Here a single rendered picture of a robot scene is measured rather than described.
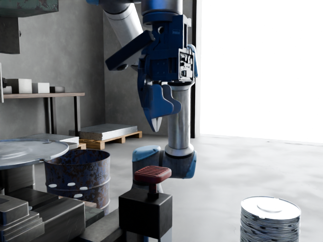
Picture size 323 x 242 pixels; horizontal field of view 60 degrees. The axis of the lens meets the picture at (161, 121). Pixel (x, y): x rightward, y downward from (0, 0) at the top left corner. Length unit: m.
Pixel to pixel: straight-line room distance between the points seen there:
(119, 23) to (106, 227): 0.48
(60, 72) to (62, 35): 0.66
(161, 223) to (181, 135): 0.54
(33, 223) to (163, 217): 0.24
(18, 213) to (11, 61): 4.35
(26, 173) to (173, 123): 0.55
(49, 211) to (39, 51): 4.61
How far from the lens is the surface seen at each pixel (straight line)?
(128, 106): 5.87
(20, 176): 0.69
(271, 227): 1.51
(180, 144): 1.07
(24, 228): 0.47
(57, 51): 5.33
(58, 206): 0.58
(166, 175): 0.56
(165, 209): 0.58
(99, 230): 0.61
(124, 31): 0.78
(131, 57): 0.56
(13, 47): 0.61
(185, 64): 0.51
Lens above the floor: 0.92
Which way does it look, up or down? 7 degrees down
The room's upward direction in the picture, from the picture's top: straight up
